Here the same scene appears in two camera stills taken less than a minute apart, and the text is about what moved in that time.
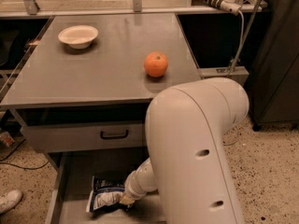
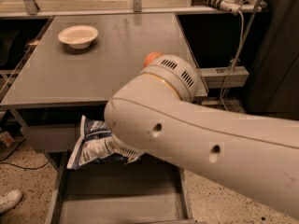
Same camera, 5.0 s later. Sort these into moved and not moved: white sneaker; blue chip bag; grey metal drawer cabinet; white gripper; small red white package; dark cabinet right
Moved: white gripper; blue chip bag
Not moved: dark cabinet right; small red white package; white sneaker; grey metal drawer cabinet
